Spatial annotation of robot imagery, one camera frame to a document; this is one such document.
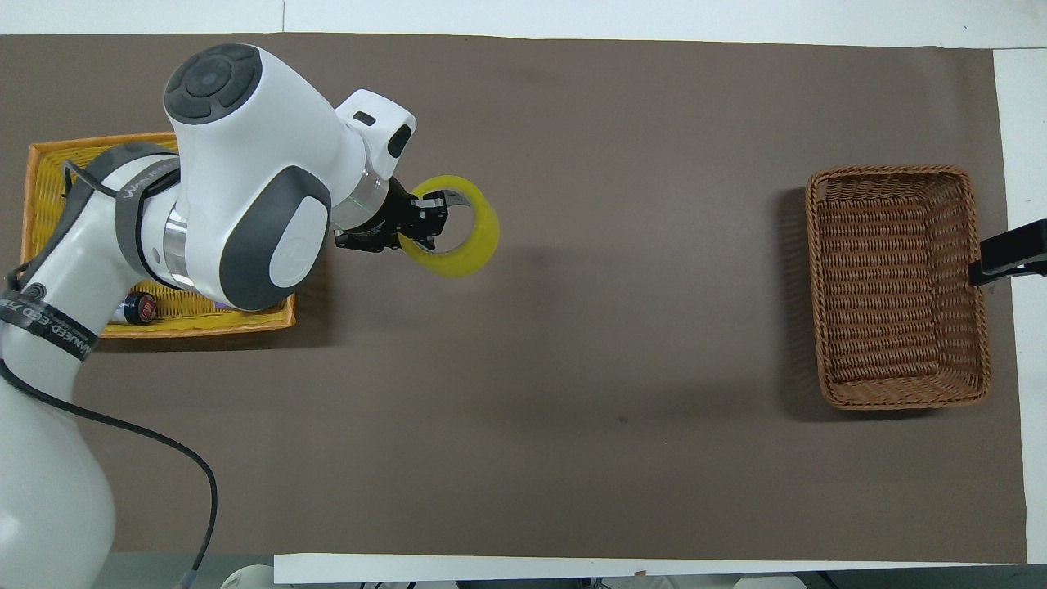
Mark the black cable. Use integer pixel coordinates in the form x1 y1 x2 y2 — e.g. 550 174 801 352
0 357 220 589

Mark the small bottle with black cap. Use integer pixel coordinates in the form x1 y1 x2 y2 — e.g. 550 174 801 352
121 291 159 326

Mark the yellow tape roll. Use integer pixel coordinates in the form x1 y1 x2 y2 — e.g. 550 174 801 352
398 174 501 279

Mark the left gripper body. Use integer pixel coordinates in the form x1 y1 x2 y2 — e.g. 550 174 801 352
335 178 420 254

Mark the black stand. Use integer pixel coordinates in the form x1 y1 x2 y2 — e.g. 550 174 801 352
968 218 1047 287

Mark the yellow wicker basket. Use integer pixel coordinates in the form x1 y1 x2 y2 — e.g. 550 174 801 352
20 132 297 339

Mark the brown wicker basket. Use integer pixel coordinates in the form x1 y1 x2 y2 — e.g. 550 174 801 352
805 164 994 411

